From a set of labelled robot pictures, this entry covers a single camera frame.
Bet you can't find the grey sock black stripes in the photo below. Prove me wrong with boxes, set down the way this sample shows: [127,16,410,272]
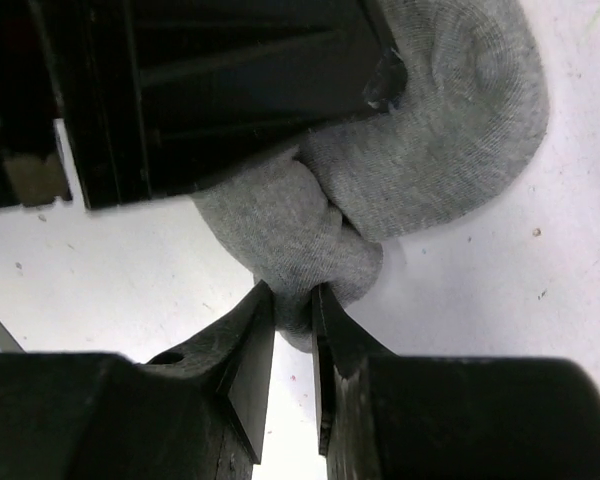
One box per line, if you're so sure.
[193,1,549,353]

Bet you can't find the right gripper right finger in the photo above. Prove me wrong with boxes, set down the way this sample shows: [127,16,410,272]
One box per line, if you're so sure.
[311,285,600,479]

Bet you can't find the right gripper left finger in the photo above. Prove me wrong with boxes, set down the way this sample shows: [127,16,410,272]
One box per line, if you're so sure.
[0,284,274,479]

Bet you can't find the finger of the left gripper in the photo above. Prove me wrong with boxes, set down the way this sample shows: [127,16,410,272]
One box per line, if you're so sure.
[0,1,408,210]

